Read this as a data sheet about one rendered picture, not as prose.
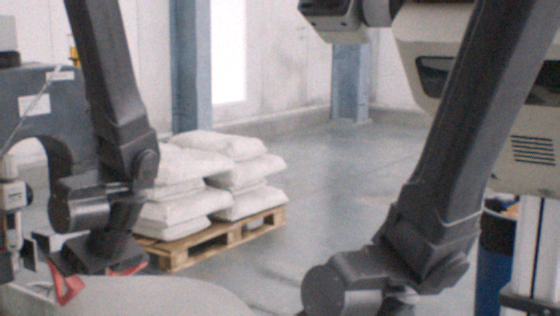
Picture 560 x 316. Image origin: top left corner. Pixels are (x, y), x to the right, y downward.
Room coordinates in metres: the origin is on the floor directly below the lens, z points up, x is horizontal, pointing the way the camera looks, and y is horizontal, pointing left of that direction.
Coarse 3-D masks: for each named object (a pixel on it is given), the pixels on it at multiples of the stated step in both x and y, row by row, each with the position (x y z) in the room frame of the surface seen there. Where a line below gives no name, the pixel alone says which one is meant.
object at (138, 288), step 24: (96, 288) 0.96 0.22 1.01; (120, 288) 0.95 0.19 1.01; (144, 288) 0.96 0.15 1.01; (168, 288) 0.95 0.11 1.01; (192, 288) 0.94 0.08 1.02; (216, 288) 0.92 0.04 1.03; (72, 312) 0.94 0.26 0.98; (96, 312) 0.96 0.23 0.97; (120, 312) 0.95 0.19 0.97; (144, 312) 0.96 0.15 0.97; (168, 312) 0.95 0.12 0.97; (192, 312) 0.94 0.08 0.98; (216, 312) 0.92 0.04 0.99; (240, 312) 0.87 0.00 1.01
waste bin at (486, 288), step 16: (496, 192) 2.94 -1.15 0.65; (496, 208) 2.91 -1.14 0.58; (480, 224) 2.70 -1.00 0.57; (496, 224) 2.60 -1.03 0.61; (512, 224) 2.54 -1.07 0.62; (480, 240) 2.70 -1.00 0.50; (496, 240) 2.59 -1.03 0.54; (512, 240) 2.54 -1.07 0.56; (480, 256) 2.70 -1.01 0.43; (496, 256) 2.60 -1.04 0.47; (512, 256) 2.55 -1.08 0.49; (480, 272) 2.69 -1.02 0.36; (496, 272) 2.60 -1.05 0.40; (480, 288) 2.69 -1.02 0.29; (496, 288) 2.60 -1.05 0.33; (480, 304) 2.68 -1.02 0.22; (496, 304) 2.59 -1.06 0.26
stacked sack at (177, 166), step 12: (168, 156) 3.91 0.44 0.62; (180, 156) 3.90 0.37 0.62; (192, 156) 3.95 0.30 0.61; (204, 156) 3.98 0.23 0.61; (216, 156) 4.00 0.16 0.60; (168, 168) 3.64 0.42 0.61; (180, 168) 3.70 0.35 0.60; (192, 168) 3.75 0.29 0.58; (204, 168) 3.83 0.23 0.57; (216, 168) 3.90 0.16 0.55; (228, 168) 4.00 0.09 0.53; (156, 180) 3.62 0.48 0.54; (168, 180) 3.60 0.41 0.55; (180, 180) 3.68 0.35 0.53
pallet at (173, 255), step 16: (272, 208) 4.45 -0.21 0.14; (224, 224) 4.08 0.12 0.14; (240, 224) 4.12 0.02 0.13; (272, 224) 4.44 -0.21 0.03; (144, 240) 3.76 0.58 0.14; (160, 240) 3.79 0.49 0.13; (176, 240) 3.76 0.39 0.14; (192, 240) 3.77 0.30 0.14; (224, 240) 4.02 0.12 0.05; (240, 240) 4.12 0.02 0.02; (160, 256) 3.64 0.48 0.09; (176, 256) 3.62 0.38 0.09; (192, 256) 3.82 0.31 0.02; (208, 256) 3.85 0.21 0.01
